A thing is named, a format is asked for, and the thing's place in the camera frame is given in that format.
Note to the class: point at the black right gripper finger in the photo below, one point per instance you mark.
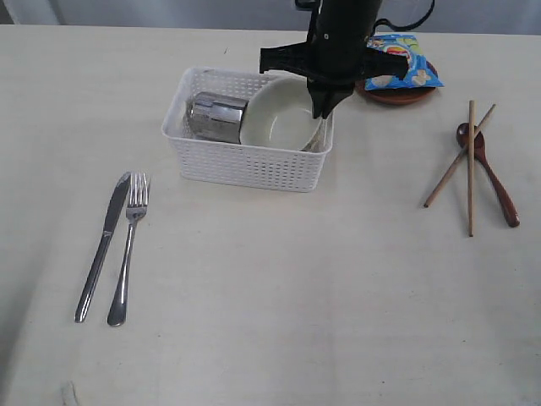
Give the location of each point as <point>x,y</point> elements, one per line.
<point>318,93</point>
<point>334,97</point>

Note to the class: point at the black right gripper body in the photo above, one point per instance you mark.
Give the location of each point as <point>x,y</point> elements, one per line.
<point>332,58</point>

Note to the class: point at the white ceramic bowl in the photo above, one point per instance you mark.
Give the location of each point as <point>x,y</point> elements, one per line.
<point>280,116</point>

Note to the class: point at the brown round plate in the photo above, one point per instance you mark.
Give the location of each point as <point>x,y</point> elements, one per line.
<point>394,97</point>

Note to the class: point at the blue chips bag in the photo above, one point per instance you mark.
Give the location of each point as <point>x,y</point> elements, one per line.
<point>419,74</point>

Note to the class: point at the white perforated plastic basket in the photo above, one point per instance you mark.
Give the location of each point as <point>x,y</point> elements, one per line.
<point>242,165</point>

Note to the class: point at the shiny steel cup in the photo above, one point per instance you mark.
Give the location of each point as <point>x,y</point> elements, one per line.
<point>216,117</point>

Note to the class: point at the dark wooden spoon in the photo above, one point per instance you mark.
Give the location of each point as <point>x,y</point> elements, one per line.
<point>509,211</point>

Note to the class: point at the wooden chopstick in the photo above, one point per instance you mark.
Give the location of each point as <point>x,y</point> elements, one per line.
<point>452,168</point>
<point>470,162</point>

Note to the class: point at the silver fork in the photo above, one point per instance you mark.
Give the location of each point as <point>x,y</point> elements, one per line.
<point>138,201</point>

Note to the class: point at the silver table knife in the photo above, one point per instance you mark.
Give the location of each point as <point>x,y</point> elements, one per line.
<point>113,212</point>

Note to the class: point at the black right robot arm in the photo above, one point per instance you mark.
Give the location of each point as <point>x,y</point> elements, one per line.
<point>361,14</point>

